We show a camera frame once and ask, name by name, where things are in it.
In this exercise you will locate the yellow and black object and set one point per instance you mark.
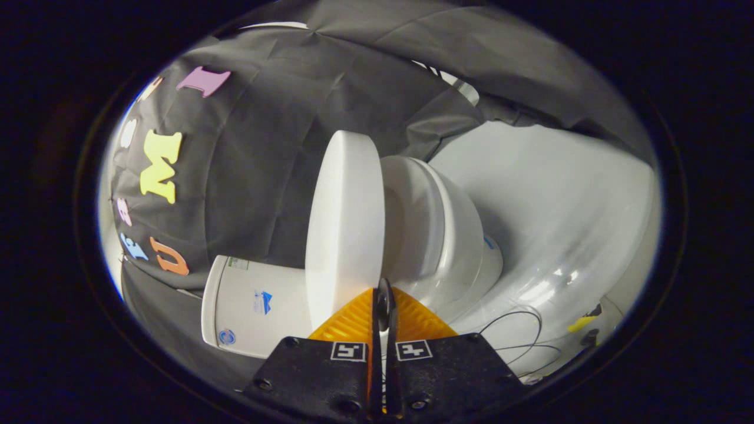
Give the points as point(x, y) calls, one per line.
point(580, 323)

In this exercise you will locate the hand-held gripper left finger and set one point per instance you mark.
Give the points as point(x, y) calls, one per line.
point(377, 365)

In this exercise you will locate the white toilet seat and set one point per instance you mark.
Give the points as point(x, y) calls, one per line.
point(412, 206)

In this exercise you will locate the black backdrop cloth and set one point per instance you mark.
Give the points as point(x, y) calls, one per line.
point(259, 165)

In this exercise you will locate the white toilet lid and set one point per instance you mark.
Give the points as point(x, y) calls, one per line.
point(344, 224)

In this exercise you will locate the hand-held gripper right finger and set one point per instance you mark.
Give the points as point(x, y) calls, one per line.
point(393, 377)

